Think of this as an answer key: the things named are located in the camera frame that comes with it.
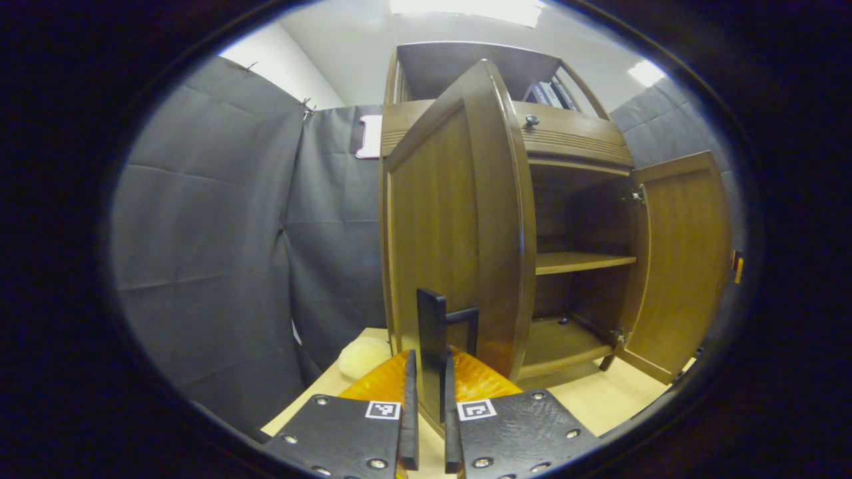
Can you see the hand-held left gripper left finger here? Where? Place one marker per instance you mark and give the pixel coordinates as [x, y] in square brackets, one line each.
[409, 432]

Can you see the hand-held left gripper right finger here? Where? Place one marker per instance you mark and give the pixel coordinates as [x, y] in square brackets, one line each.
[451, 439]

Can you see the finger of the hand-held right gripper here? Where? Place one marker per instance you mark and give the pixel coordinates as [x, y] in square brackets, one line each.
[737, 267]

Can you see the brown wooden cabinet door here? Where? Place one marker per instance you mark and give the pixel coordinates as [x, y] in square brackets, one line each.
[432, 233]
[685, 266]

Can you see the brown wooden shoe cabinet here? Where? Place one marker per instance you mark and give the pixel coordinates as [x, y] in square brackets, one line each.
[432, 66]

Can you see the metal door hinge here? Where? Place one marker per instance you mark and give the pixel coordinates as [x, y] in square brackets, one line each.
[634, 197]
[620, 336]

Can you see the wooden cabinet shelf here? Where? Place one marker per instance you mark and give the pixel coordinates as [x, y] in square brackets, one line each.
[579, 261]

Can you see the pale yellow soft ball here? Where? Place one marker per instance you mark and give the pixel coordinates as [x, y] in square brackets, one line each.
[363, 357]

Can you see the brown wooden drawer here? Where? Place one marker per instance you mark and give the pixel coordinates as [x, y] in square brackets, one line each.
[572, 140]

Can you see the small ceiling light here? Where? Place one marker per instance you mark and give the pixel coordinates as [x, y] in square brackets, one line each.
[647, 73]

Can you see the black round drawer knob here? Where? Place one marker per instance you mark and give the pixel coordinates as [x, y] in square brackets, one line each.
[531, 121]

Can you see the light grey book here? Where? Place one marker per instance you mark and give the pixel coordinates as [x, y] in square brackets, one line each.
[548, 93]

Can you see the blue grey book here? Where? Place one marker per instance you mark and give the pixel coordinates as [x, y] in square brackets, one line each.
[532, 93]

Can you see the black backdrop cloth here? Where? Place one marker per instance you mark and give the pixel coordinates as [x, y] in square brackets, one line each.
[213, 233]

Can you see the ceiling light panel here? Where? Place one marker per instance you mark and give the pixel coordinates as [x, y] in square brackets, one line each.
[466, 8]

